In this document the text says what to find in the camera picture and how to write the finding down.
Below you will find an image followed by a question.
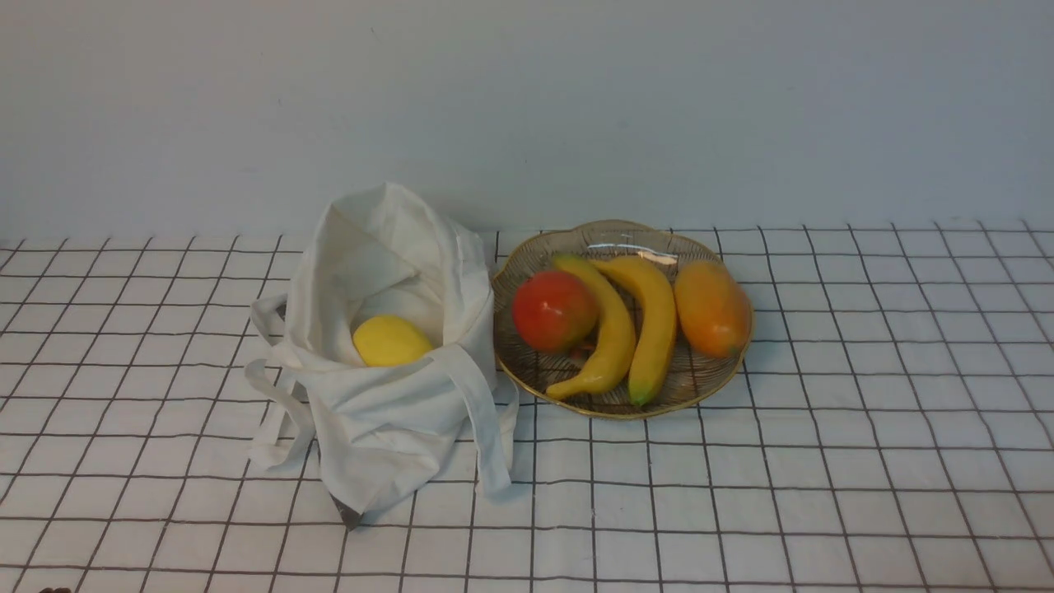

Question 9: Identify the yellow lemon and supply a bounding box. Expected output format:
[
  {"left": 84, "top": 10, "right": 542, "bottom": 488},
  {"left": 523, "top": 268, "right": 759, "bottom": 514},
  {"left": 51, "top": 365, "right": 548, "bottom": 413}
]
[{"left": 352, "top": 315, "right": 434, "bottom": 367}]

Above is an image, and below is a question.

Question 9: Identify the white cloth tote bag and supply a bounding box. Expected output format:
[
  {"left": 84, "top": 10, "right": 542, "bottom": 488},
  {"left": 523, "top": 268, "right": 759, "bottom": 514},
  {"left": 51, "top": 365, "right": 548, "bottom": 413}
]
[{"left": 243, "top": 183, "right": 519, "bottom": 530}]

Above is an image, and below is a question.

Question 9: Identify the red apple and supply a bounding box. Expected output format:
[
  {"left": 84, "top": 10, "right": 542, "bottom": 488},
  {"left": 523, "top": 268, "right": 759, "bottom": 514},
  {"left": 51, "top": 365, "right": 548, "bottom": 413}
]
[{"left": 511, "top": 270, "right": 599, "bottom": 354}]

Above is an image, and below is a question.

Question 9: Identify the left yellow banana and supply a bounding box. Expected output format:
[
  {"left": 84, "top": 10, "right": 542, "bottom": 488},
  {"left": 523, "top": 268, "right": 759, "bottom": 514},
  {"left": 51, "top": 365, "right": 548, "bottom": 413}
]
[{"left": 545, "top": 253, "right": 637, "bottom": 400}]

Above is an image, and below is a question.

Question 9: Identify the yellow banana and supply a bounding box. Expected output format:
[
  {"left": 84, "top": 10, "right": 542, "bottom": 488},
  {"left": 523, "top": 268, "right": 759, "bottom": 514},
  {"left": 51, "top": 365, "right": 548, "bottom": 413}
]
[
  {"left": 545, "top": 253, "right": 637, "bottom": 400},
  {"left": 591, "top": 255, "right": 678, "bottom": 408}
]

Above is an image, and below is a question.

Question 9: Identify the right yellow banana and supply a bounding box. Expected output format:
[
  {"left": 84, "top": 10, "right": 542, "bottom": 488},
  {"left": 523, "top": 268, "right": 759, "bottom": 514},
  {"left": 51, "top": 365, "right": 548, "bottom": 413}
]
[{"left": 591, "top": 255, "right": 678, "bottom": 408}]

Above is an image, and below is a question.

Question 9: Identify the orange mango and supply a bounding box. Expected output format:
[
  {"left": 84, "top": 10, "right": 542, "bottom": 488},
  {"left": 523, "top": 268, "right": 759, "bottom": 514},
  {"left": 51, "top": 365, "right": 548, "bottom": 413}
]
[{"left": 674, "top": 260, "right": 753, "bottom": 359}]

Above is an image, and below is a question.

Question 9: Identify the white black-grid tablecloth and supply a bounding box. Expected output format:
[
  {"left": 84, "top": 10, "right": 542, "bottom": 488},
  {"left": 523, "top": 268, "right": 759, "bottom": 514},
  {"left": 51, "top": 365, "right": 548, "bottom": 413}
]
[{"left": 1, "top": 222, "right": 1053, "bottom": 592}]

